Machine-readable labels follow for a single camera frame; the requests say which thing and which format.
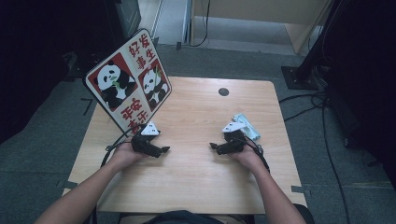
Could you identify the square panda picture board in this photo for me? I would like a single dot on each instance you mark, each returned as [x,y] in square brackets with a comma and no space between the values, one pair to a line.
[124,81]

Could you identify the light blue wiping cloth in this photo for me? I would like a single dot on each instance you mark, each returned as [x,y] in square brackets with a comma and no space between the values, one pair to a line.
[250,127]

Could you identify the dark cabinet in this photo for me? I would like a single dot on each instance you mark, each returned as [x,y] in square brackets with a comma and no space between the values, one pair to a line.
[124,15]

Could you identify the small black floor bracket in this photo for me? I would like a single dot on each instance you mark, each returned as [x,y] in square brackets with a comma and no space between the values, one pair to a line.
[178,45]
[156,41]

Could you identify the black chair armrest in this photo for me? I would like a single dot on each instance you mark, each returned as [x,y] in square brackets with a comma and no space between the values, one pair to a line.
[305,213]

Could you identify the person's left hand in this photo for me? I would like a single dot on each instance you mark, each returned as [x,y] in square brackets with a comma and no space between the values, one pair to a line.
[124,155]

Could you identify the round black table grommet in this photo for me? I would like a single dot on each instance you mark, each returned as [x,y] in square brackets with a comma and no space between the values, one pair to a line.
[223,91]

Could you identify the black stand base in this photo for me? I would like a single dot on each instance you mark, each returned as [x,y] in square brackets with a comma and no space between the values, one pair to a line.
[77,65]

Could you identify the black metal stand with base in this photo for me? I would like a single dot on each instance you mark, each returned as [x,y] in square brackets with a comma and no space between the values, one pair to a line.
[306,74]

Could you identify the person's right hand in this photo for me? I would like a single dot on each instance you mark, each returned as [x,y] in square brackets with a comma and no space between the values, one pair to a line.
[250,157]

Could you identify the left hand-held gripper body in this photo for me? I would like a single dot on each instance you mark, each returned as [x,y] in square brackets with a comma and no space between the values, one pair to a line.
[141,143]

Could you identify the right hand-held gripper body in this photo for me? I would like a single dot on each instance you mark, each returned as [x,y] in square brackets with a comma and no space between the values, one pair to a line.
[235,140]

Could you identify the person's dark clothing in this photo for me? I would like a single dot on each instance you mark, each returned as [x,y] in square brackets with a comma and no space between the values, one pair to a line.
[183,217]

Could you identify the light wooden cabinet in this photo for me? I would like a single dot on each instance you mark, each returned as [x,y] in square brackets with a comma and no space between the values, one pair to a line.
[249,9]

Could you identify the grey tape piece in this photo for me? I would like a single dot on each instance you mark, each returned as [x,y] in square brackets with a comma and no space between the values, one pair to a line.
[300,189]

